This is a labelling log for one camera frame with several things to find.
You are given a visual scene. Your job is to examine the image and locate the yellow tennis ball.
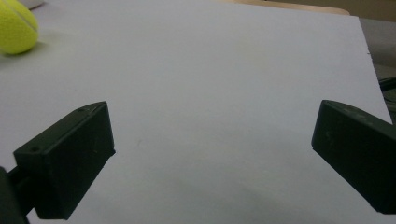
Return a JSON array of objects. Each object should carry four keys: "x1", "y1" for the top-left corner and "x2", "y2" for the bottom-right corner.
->
[{"x1": 0, "y1": 0, "x2": 40, "y2": 56}]

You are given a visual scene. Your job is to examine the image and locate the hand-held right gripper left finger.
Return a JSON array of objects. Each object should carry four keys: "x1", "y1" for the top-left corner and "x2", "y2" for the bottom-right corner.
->
[{"x1": 12, "y1": 101, "x2": 117, "y2": 220}]

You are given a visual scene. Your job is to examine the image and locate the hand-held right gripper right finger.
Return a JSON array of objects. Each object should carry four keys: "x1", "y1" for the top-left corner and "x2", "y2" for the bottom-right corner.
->
[{"x1": 311, "y1": 99, "x2": 396, "y2": 215}]

